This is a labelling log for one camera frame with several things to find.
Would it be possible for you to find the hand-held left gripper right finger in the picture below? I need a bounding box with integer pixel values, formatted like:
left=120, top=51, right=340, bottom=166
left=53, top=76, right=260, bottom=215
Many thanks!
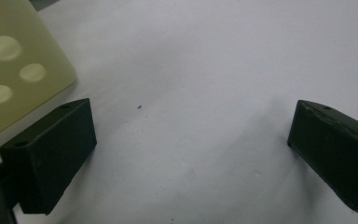
left=286, top=99, right=358, bottom=215

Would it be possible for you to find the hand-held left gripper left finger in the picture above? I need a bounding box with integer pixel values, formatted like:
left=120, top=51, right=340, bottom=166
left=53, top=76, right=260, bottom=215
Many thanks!
left=0, top=98, right=98, bottom=216

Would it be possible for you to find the pale green plastic basket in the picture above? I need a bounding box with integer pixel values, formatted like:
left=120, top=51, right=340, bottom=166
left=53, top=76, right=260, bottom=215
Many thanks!
left=0, top=0, right=77, bottom=146

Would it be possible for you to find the white foam mat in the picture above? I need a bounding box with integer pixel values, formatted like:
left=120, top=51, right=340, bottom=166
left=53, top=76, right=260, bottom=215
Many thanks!
left=0, top=0, right=358, bottom=224

